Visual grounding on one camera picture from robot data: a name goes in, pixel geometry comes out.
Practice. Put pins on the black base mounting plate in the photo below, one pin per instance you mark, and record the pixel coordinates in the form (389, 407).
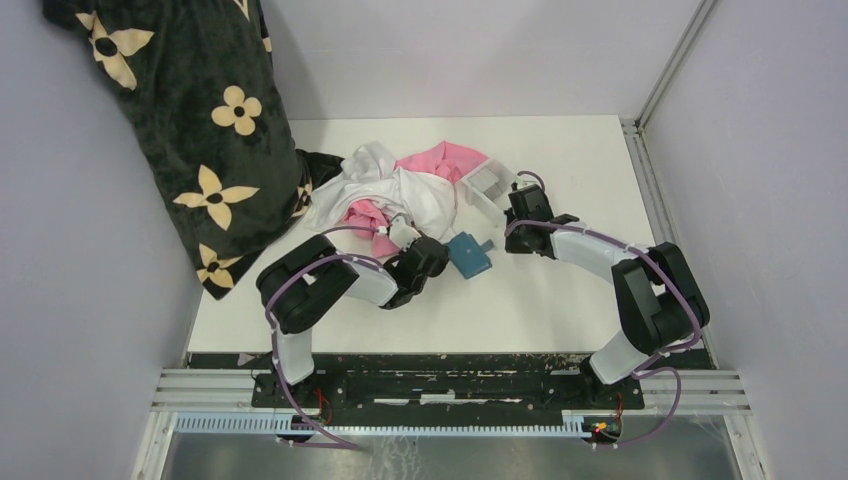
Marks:
(458, 390)

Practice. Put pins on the stack of credit cards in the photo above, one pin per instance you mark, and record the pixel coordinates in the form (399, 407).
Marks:
(486, 182)

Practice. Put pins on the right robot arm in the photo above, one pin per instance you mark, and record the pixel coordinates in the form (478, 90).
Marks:
(661, 309)

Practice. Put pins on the white cloth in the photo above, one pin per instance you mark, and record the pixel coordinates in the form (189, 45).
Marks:
(371, 174)

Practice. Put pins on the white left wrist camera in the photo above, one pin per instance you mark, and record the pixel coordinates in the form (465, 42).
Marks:
(402, 234)

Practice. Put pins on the blue leather card holder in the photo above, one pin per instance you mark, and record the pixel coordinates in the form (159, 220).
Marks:
(469, 256)

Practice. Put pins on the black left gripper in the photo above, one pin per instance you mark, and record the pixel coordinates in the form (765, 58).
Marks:
(440, 265)

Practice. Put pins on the clear plastic tray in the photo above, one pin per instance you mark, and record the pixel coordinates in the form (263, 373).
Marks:
(494, 209)

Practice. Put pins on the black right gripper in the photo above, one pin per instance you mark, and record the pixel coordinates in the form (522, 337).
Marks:
(515, 247)

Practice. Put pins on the pink cloth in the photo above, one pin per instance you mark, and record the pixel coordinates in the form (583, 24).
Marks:
(446, 160)

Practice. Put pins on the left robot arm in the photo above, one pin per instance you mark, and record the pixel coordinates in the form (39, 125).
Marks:
(300, 288)

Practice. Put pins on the aluminium frame rail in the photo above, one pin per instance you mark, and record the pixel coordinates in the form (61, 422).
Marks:
(233, 401)

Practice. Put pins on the black floral blanket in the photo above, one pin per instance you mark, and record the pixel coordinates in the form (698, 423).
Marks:
(196, 81)

